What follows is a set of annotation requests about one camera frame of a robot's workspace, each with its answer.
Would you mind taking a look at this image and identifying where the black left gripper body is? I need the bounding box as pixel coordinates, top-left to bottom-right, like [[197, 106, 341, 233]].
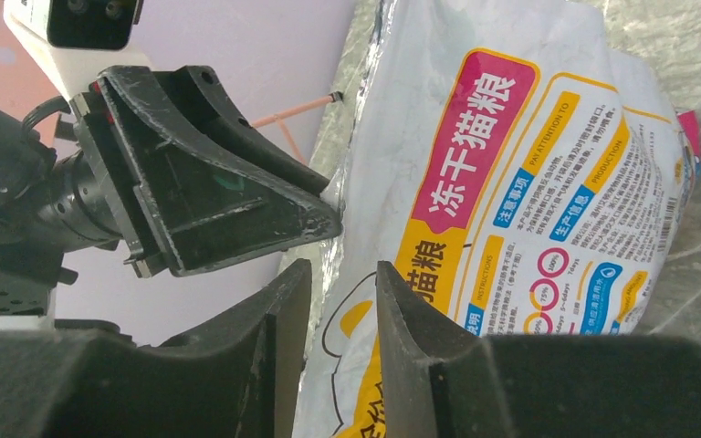
[[69, 81, 168, 278]]

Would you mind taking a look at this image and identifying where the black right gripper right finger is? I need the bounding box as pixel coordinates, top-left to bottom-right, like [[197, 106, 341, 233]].
[[376, 261, 701, 437]]

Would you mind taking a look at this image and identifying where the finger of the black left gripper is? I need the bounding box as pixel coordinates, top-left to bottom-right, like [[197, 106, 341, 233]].
[[156, 66, 329, 196], [97, 66, 342, 276]]

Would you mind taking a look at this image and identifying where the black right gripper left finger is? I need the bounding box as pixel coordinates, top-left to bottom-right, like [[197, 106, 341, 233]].
[[0, 259, 312, 437]]

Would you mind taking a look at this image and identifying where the cat food bag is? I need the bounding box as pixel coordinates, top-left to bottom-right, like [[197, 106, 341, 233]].
[[293, 1, 700, 437]]

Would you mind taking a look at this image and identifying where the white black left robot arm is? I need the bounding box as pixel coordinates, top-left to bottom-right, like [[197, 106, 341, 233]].
[[0, 66, 342, 331]]

